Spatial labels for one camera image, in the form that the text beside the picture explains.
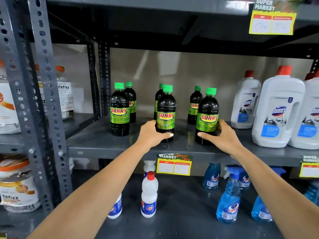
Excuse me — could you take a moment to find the person's left hand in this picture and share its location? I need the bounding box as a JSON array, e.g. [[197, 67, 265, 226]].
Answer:
[[136, 120, 174, 150]]

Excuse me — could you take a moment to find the person's right hand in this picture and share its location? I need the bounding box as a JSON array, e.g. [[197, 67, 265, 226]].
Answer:
[[197, 119, 244, 158]]

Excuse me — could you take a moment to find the dark green-capped cleaner bottle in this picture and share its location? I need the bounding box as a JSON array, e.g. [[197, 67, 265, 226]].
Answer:
[[155, 85, 176, 143], [195, 87, 220, 146]]

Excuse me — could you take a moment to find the person's left forearm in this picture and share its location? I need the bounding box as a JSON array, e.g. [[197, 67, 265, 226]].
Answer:
[[27, 143, 150, 239]]

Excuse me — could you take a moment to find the person's right forearm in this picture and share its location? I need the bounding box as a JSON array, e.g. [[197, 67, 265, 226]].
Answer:
[[231, 146, 319, 239]]

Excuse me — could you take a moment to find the yellow price tag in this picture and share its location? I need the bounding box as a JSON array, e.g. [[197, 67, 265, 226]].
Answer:
[[248, 0, 305, 36], [299, 155, 319, 178], [156, 153, 194, 176]]

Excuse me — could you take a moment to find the small white red-capped bottle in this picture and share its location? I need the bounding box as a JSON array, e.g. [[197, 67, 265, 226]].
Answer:
[[107, 193, 123, 219], [143, 160, 156, 179], [141, 171, 159, 218]]

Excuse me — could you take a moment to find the blue glass cleaner spray bottle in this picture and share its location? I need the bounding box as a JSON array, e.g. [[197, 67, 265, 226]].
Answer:
[[304, 180, 319, 207], [216, 165, 244, 224], [251, 167, 287, 223], [239, 169, 251, 190], [202, 163, 221, 190]]

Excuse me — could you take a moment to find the grey metal shelf rack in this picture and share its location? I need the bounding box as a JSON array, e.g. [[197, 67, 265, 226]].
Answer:
[[45, 0, 319, 239], [0, 0, 100, 239]]

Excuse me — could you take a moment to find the white red-capped cleaner jug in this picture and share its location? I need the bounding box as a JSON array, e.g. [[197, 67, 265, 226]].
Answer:
[[230, 70, 262, 129], [251, 65, 306, 149], [288, 70, 319, 150]]

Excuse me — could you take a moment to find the group of dark bottles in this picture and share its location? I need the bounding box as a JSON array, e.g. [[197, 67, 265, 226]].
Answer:
[[110, 82, 203, 137]]

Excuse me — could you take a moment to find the clear orange-capped bottle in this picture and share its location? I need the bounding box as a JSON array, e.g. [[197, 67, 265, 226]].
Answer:
[[35, 64, 48, 113], [55, 66, 75, 120], [0, 60, 22, 135]]

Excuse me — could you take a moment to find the clear orange-lidded jar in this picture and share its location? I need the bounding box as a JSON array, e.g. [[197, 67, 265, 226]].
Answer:
[[0, 154, 42, 213]]

